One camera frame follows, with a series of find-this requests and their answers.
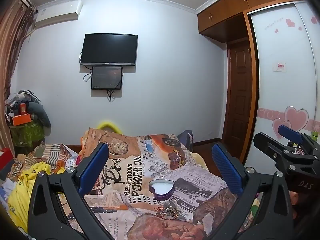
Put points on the white air conditioner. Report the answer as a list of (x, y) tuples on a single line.
[(59, 13)]

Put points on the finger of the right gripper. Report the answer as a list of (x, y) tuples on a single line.
[(290, 134), (273, 148)]

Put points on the purple heart-shaped tin box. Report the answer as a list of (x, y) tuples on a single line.
[(162, 189)]

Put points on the striped brown curtain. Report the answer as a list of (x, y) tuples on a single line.
[(15, 23)]

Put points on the black wall television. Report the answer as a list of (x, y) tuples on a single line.
[(109, 49)]

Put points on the green patterned bag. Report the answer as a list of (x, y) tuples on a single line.
[(24, 135)]

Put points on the yellow garment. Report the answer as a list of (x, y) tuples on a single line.
[(19, 199)]

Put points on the small black wall monitor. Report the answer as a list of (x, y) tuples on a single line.
[(106, 78)]

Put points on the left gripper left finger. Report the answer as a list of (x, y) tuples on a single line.
[(46, 216)]

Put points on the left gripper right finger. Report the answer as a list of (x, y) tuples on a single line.
[(273, 220)]

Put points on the wooden wardrobe cabinets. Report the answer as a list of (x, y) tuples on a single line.
[(224, 20)]

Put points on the clothes pile in corner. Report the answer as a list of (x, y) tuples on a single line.
[(33, 106)]

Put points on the orange box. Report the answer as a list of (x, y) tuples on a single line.
[(21, 119)]

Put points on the yellow chair back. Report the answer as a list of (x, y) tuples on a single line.
[(109, 126)]

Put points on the jewelry pile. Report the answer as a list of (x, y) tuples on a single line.
[(169, 212)]

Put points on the white sliding wardrobe door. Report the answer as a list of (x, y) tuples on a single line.
[(287, 42)]

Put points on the brown wooden door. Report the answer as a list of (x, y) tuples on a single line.
[(239, 92)]

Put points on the newspaper print blanket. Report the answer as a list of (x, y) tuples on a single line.
[(122, 202)]

